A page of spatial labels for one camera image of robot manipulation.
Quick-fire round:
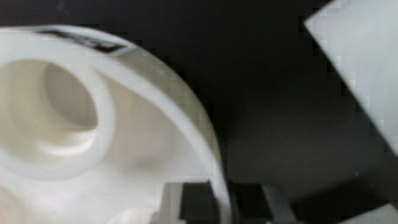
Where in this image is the white stool leg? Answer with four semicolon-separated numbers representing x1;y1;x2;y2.
303;0;398;155

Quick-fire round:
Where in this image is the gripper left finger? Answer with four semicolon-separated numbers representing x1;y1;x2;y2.
154;182;214;224

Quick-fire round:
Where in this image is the white right fence piece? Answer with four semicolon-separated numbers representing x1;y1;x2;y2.
341;204;398;224

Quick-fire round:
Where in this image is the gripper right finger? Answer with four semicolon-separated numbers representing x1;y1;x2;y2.
230;183;300;224

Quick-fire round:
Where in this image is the white round stool seat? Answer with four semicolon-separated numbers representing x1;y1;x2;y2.
0;25;230;224

